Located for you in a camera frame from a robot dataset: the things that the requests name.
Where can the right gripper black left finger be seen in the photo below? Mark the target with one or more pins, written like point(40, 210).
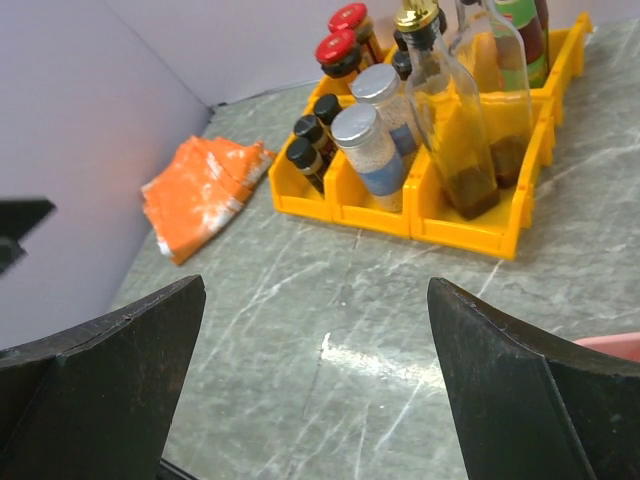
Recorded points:
point(96, 401)

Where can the red lid sauce jar back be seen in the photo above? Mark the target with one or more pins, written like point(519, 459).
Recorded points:
point(355, 17)

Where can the white powder bottle black cap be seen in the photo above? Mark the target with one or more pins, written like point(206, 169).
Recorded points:
point(400, 42)

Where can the pink divided organizer tray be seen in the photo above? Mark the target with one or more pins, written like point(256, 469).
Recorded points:
point(625, 346)

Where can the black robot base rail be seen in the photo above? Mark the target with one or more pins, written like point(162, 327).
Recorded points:
point(169, 471)

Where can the small black cap shaker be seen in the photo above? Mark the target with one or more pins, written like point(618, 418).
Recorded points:
point(326, 108)
point(310, 127)
point(308, 162)

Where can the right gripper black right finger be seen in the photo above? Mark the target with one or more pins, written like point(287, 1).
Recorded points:
point(528, 404)

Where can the glass oil bottle gold spout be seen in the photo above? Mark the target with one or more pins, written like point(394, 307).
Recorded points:
point(492, 50)

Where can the orange white cloth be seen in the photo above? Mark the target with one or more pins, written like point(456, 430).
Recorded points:
point(206, 184)

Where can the white peppercorn jar silver lid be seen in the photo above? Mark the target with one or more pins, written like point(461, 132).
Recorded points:
point(380, 86)

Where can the silver cap spice bottle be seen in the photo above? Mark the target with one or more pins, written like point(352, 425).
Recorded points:
point(361, 135)

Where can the chili sauce bottle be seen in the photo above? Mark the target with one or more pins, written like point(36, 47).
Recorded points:
point(543, 17)
point(523, 15)

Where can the yellow bin front right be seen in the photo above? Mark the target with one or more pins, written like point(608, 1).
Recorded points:
point(495, 233)

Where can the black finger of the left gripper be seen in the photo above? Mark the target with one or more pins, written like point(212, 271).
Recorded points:
point(18, 217)

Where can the red lid sauce jar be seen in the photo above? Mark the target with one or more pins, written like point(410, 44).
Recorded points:
point(355, 17)
point(339, 55)

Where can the red lid sauce jar front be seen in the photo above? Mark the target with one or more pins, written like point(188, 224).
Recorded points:
point(339, 55)

